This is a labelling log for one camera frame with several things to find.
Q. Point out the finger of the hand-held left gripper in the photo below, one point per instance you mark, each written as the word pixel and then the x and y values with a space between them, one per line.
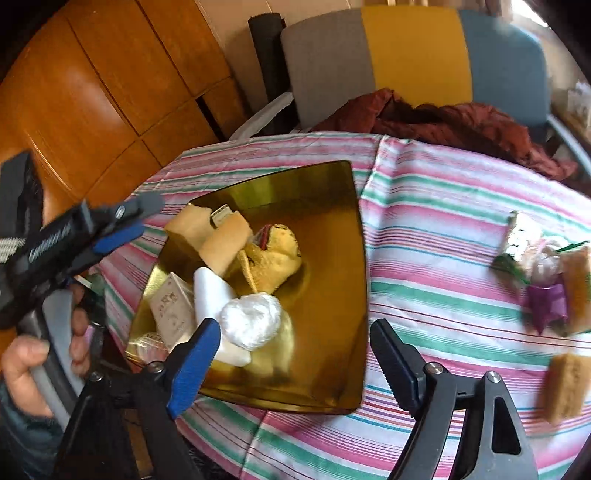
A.
pixel 117 237
pixel 143 204

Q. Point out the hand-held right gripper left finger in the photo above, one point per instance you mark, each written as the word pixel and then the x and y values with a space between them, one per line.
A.
pixel 194 369

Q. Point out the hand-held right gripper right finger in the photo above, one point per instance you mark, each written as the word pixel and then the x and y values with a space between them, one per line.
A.
pixel 397 364

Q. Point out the large white carton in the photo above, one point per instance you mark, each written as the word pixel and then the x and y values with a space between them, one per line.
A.
pixel 173 309

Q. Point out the white sponge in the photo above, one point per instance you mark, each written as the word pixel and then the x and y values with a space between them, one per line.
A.
pixel 207 290

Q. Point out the gold box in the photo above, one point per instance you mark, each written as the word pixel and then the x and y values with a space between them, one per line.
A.
pixel 318 277

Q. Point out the yellow sock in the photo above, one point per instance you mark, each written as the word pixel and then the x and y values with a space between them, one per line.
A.
pixel 277 258

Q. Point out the purple wrapper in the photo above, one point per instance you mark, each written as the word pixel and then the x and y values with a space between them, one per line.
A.
pixel 547 302

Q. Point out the clear green snack packet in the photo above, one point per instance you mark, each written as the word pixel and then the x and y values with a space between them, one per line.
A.
pixel 519 235

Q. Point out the person's left forearm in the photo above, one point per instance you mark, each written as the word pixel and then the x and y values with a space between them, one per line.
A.
pixel 23 447

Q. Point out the person's left hand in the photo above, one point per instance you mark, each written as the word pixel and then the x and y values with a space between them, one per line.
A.
pixel 23 364

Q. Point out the wooden wardrobe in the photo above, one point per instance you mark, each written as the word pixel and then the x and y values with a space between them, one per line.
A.
pixel 115 92

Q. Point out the striped tablecloth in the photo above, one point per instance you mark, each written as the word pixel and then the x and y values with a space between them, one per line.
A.
pixel 438 207

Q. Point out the clear plastic bag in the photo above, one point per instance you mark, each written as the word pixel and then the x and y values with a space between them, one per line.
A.
pixel 545 264

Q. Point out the dark red garment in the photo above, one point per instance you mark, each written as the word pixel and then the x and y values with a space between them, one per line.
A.
pixel 461 124

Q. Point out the wooden side table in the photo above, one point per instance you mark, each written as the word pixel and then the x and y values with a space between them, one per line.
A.
pixel 575 124

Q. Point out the grey yellow blue chair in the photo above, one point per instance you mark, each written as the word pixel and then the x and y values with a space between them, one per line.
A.
pixel 415 55

